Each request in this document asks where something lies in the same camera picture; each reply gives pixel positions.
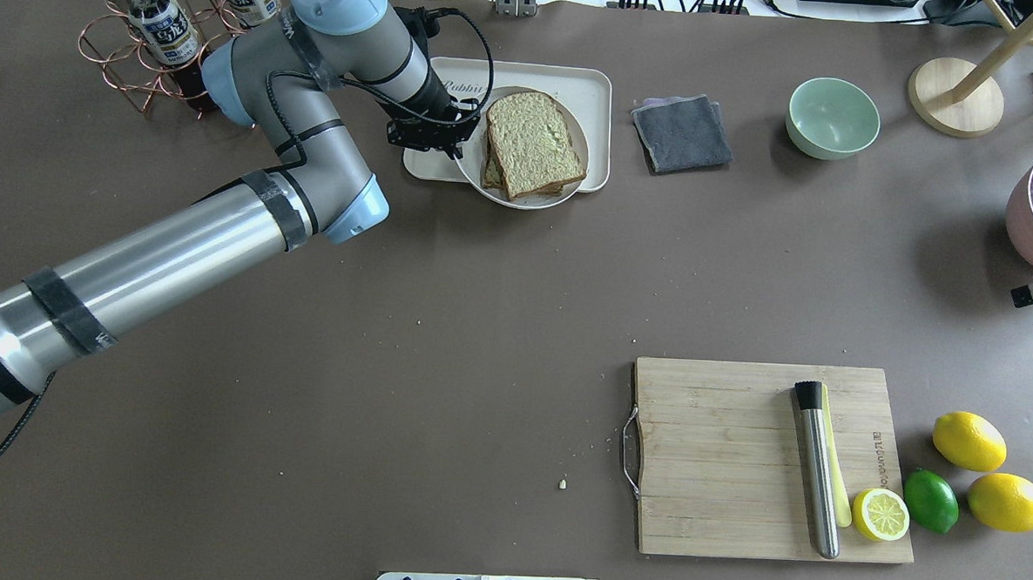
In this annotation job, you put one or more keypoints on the bamboo cutting board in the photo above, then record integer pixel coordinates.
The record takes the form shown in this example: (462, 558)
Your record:
(718, 460)

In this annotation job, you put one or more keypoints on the grey folded cloth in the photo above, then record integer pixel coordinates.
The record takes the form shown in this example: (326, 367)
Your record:
(682, 133)

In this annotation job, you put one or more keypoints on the toast bread slice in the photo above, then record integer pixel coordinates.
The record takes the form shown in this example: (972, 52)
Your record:
(533, 143)

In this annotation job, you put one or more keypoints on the yellow lemon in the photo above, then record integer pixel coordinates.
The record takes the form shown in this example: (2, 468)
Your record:
(1002, 501)
(969, 441)

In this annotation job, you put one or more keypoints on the green lime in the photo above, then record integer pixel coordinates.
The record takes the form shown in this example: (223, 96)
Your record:
(931, 501)

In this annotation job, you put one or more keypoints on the copper wire bottle rack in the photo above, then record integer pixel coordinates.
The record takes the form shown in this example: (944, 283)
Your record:
(127, 64)

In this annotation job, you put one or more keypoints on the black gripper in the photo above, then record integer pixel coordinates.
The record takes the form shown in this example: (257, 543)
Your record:
(435, 101)

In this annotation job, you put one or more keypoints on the yellow knife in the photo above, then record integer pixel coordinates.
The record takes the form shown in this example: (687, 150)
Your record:
(842, 505)

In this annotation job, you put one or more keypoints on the steel muddler black tip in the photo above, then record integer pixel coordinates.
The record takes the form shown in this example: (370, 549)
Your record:
(815, 465)

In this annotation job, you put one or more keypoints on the drink bottle white label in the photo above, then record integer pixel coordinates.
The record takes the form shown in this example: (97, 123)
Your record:
(170, 35)

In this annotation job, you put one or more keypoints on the wooden mug tree stand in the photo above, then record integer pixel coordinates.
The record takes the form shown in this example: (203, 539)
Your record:
(959, 98)

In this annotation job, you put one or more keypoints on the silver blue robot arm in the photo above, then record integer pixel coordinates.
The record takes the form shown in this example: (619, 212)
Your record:
(277, 76)

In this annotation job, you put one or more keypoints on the white round plate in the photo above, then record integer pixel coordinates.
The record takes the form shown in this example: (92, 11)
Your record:
(474, 154)

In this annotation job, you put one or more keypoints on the half lemon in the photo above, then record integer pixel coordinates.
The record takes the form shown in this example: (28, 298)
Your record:
(880, 515)

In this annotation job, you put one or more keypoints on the green ceramic bowl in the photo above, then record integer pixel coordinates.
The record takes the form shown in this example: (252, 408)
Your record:
(831, 118)

